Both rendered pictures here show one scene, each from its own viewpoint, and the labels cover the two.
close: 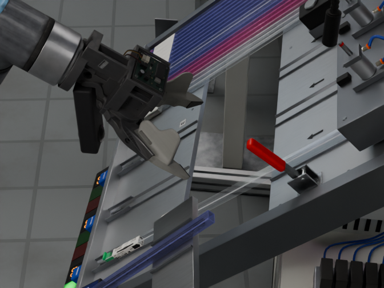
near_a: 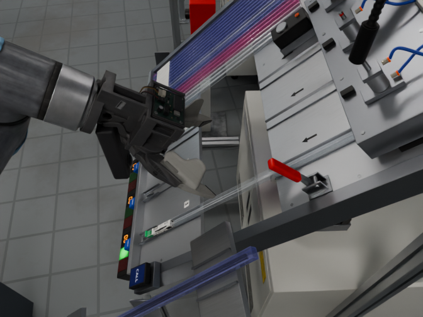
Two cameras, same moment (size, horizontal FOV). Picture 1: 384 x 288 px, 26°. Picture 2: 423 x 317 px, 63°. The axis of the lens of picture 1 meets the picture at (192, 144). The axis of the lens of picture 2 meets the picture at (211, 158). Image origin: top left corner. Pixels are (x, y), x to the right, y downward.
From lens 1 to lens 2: 61 cm
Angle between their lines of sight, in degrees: 11
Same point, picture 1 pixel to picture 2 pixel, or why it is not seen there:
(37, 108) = not seen: hidden behind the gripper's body
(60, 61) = (74, 107)
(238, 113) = (206, 102)
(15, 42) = (19, 94)
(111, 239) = (149, 217)
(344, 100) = (355, 113)
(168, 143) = (194, 171)
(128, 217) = (158, 200)
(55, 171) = not seen: hidden behind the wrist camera
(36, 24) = (39, 71)
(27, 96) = not seen: hidden behind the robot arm
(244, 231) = (264, 229)
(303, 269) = (276, 210)
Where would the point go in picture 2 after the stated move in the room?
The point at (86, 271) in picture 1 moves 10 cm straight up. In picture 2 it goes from (134, 245) to (125, 226)
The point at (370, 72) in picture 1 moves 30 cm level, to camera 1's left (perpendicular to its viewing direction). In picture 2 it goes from (386, 85) to (141, 114)
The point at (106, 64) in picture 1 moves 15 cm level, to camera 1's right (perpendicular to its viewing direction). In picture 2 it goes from (124, 105) to (243, 91)
